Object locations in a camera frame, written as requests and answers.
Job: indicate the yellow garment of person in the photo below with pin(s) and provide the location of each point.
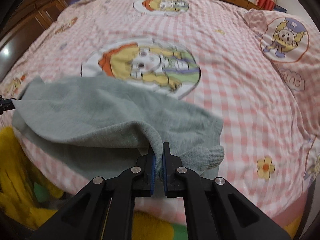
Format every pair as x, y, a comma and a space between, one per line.
20, 203

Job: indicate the pink checkered cartoon bedsheet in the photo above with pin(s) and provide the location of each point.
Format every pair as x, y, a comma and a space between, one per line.
198, 51

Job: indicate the grey pants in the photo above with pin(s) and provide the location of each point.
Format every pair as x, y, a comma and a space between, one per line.
98, 126

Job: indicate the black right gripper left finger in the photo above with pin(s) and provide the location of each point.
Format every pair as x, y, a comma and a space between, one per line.
103, 209

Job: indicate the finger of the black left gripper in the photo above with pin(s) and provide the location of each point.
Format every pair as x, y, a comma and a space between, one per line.
6, 105

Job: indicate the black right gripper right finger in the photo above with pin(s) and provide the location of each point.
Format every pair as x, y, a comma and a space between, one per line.
214, 209

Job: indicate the pink cartoon pillow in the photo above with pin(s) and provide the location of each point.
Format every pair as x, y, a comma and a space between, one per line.
292, 46

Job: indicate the blue book on cabinet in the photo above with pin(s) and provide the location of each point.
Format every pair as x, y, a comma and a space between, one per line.
280, 9

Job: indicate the dark wooden headboard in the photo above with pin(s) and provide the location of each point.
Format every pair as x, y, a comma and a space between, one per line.
28, 22

